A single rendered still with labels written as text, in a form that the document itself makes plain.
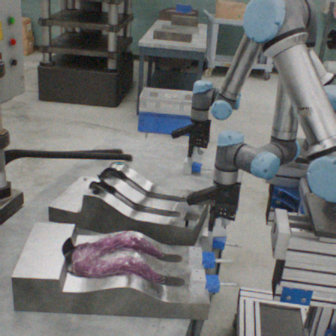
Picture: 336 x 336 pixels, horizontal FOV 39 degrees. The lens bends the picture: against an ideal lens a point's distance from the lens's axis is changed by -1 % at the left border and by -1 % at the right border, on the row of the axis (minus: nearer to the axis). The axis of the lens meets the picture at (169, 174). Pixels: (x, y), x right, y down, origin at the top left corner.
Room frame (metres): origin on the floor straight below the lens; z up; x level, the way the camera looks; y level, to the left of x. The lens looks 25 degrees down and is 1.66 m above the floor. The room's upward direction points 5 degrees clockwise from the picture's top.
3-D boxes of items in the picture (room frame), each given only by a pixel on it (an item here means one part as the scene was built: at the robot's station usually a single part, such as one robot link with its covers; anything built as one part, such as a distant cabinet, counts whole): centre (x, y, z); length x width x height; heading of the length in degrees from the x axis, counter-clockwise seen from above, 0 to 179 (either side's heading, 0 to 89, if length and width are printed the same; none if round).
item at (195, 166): (1.87, -0.12, 0.83); 0.13 x 0.05 x 0.05; 81
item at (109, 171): (1.42, 0.11, 0.92); 0.35 x 0.16 x 0.09; 76
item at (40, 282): (1.07, 0.13, 0.86); 0.50 x 0.26 x 0.11; 93
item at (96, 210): (1.44, 0.12, 0.87); 0.50 x 0.26 x 0.14; 76
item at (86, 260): (1.08, 0.12, 0.90); 0.26 x 0.18 x 0.08; 93
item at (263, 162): (1.24, -0.25, 1.14); 0.11 x 0.11 x 0.08; 47
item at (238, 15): (7.36, -0.69, 0.94); 0.41 x 0.33 x 0.29; 95
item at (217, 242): (1.29, -0.19, 0.83); 0.13 x 0.05 x 0.05; 77
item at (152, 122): (4.67, 0.06, 0.11); 0.61 x 0.41 x 0.22; 88
